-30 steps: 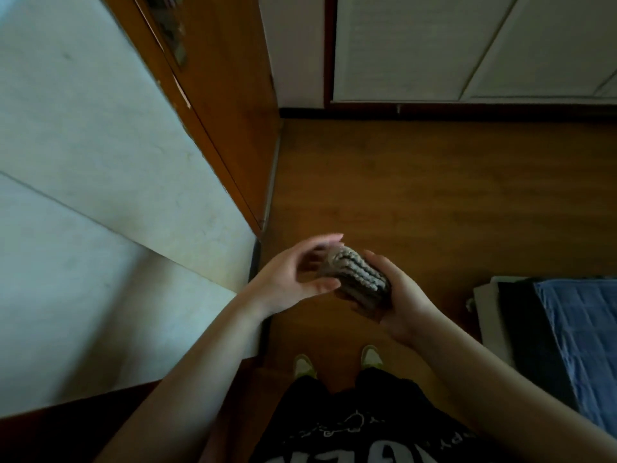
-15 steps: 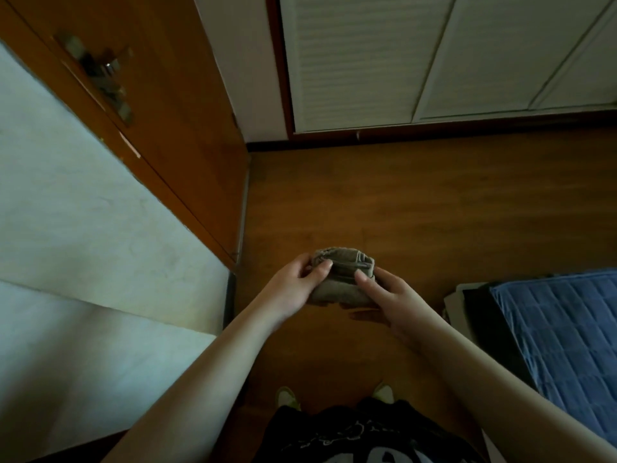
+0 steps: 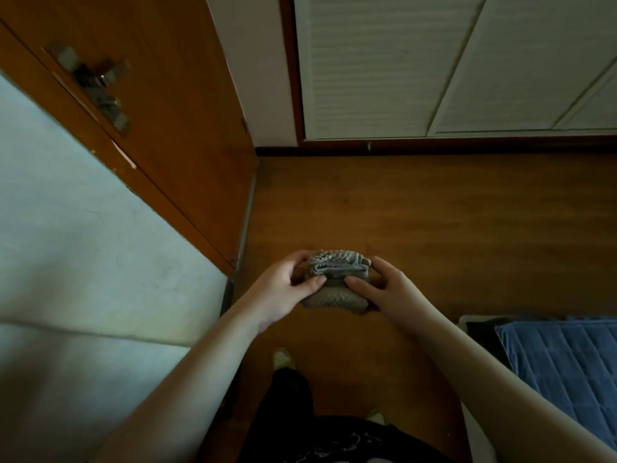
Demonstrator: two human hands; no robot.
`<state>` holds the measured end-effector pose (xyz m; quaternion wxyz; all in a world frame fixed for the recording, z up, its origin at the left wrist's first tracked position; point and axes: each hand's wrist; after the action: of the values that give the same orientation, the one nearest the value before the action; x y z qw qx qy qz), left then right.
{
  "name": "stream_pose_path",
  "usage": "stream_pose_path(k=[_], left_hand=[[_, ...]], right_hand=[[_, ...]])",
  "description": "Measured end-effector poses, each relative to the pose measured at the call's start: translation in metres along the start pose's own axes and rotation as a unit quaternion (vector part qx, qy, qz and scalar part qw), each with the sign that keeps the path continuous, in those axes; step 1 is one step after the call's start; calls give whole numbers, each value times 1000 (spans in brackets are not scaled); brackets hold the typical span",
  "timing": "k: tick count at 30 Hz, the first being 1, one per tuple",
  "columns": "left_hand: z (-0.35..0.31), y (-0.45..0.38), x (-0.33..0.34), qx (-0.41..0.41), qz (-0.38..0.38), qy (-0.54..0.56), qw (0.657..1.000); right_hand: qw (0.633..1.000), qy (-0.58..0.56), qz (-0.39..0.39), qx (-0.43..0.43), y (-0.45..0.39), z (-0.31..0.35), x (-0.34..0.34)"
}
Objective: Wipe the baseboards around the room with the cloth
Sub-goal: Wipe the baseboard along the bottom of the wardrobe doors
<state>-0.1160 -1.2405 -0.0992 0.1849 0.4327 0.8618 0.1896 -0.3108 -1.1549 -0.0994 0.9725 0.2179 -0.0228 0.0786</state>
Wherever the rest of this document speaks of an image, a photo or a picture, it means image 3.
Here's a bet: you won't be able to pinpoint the plain wooden door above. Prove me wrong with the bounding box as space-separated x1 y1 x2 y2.
0 0 257 273

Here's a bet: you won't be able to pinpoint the person's right forearm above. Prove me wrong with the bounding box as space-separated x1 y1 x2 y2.
416 316 617 463

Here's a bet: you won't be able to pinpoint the metal door handle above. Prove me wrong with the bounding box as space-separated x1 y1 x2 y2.
43 42 134 138

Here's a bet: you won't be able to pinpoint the dark brown baseboard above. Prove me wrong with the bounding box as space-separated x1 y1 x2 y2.
219 277 237 316
254 145 307 158

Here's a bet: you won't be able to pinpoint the person's right hand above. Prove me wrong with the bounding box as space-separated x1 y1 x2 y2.
344 255 447 336

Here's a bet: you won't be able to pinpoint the grey cleaning cloth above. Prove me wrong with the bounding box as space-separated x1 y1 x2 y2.
300 249 379 316

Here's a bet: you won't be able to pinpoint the black shirt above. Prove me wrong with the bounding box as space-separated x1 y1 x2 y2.
235 414 458 463

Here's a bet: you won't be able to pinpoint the black shorts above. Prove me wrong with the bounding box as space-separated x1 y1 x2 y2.
248 367 319 430

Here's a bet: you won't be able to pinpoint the bed with blue quilt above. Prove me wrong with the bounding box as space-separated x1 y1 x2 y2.
495 318 617 451

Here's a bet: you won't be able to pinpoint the person's left hand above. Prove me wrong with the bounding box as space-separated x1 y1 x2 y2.
236 249 328 336

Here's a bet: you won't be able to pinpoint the person's left forearm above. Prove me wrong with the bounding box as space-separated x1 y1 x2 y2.
91 308 264 463

